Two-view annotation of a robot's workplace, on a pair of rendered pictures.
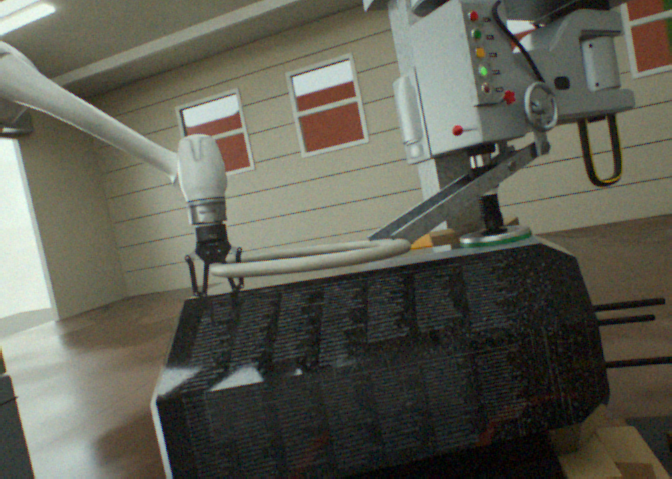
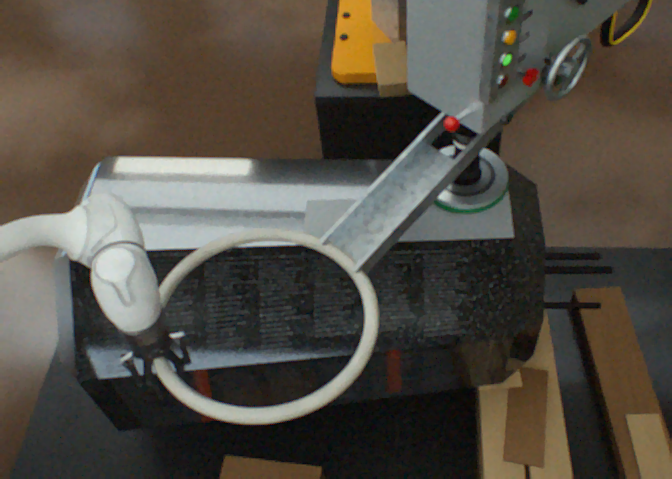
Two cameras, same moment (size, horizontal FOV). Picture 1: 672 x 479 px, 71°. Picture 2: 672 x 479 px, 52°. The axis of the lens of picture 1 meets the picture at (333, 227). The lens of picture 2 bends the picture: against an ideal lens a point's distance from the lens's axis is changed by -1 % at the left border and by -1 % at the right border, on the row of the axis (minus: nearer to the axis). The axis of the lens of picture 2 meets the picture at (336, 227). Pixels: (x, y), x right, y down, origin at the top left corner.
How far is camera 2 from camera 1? 119 cm
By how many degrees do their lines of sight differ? 49
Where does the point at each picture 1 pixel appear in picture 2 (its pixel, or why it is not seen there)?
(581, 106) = not seen: outside the picture
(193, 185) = (127, 325)
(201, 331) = not seen: hidden behind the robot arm
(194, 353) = (106, 329)
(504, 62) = (539, 14)
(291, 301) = (218, 274)
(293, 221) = not seen: outside the picture
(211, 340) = not seen: hidden behind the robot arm
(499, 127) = (506, 106)
